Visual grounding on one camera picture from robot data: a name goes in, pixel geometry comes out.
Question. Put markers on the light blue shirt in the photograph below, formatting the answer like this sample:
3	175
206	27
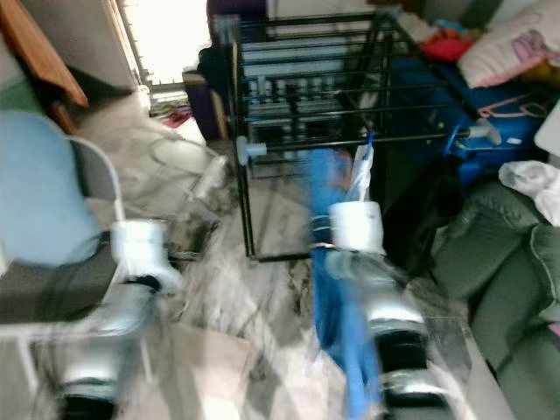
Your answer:
332	297

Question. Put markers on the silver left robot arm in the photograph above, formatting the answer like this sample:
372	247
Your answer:
109	350

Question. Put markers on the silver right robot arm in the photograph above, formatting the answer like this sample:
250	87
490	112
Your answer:
402	332

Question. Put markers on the blue clothes hanger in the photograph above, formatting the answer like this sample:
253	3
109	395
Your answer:
367	149

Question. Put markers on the light blue pillow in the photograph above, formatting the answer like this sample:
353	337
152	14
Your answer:
44	184

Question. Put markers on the white folding chair grey seat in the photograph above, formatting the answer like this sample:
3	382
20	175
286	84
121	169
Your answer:
52	297

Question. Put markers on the white and green bin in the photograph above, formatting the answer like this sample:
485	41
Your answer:
13	98

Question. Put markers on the brown wooden board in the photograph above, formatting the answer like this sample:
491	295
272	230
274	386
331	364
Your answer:
44	44

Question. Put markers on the colourful floor mat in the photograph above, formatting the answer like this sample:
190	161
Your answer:
171	115

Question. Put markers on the window with grille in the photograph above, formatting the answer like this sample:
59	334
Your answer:
166	39

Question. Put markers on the black clothes drying rack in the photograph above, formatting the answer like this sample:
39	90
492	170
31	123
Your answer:
244	175

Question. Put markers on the cardboard sheet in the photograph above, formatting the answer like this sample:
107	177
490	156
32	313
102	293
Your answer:
210	376

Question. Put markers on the dark clothes heap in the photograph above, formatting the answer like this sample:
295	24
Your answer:
227	52

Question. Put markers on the black garment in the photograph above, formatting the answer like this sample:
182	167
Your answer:
420	210

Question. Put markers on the blue plastic box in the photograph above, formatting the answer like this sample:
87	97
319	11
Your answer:
429	131

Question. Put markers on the red cloth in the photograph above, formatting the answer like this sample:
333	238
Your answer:
444	44

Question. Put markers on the dark green sofa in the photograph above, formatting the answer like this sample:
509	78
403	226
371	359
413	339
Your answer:
490	297

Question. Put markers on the crumpled white cloth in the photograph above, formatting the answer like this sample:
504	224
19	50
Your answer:
529	188

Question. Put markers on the pink and white pillow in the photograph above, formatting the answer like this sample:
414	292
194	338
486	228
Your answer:
512	48

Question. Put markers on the white plastic box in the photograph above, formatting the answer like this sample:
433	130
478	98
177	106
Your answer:
549	131

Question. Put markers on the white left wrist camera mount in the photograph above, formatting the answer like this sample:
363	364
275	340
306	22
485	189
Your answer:
140	249

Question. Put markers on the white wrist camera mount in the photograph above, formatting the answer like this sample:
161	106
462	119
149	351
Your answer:
356	229
140	249

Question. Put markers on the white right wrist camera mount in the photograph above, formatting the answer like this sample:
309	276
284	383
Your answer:
356	229

